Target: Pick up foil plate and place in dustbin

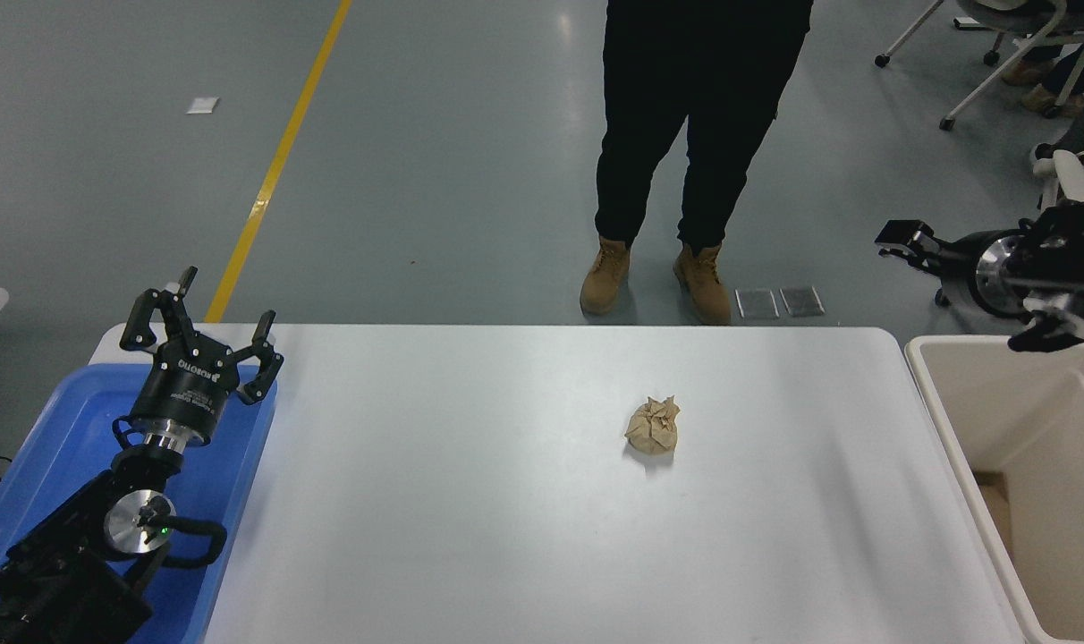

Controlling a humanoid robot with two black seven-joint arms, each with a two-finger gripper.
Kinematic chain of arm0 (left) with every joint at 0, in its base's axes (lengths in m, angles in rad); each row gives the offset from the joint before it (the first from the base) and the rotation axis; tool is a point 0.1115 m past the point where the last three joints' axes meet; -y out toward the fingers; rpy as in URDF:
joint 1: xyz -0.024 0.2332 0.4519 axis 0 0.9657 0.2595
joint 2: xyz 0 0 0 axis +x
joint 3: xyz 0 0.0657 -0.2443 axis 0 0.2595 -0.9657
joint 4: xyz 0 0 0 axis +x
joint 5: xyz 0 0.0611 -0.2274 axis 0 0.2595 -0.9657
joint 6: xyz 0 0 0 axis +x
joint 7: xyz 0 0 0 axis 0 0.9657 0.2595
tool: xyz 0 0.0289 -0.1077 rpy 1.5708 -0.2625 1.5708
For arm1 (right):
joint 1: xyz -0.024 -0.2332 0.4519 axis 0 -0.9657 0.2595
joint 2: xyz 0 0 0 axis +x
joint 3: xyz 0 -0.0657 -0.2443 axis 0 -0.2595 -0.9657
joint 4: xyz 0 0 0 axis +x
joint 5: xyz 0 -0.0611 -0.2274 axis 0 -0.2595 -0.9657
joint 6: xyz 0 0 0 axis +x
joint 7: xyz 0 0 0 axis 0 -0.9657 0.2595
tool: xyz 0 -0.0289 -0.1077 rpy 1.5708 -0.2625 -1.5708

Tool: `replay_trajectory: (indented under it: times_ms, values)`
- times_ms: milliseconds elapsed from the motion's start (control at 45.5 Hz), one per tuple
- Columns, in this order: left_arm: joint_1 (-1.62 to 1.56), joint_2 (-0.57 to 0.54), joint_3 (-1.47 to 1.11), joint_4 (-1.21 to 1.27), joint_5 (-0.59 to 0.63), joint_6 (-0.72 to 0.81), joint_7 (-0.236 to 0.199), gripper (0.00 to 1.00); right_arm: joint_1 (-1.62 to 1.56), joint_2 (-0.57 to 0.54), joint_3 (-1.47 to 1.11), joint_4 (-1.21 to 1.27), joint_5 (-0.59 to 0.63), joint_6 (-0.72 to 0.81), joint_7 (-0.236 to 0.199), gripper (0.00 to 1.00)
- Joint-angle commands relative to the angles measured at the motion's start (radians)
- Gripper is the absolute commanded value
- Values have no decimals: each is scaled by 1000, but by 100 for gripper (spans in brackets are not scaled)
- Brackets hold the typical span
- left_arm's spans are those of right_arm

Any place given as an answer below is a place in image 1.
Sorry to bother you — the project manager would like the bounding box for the blue plastic tray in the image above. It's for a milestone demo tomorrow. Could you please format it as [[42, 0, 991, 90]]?
[[0, 362, 278, 644]]

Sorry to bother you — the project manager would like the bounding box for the crumpled tan paper ball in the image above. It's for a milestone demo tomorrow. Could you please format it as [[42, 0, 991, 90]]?
[[624, 395, 681, 455]]

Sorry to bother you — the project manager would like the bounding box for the grey metal floor plate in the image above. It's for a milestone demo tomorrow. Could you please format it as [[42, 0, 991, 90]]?
[[779, 285, 826, 318], [734, 288, 780, 320]]

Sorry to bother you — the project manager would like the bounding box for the large pale plastic bin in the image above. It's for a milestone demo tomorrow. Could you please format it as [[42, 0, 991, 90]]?
[[902, 334, 1084, 644]]

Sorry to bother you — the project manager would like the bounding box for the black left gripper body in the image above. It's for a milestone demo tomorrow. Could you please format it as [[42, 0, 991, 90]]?
[[131, 329, 241, 445]]

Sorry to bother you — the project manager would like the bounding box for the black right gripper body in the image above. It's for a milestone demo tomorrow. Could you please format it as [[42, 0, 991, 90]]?
[[939, 230, 992, 314]]

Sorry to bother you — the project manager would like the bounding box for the white wheeled office chair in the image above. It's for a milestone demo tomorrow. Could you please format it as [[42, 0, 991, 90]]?
[[874, 0, 1084, 131]]

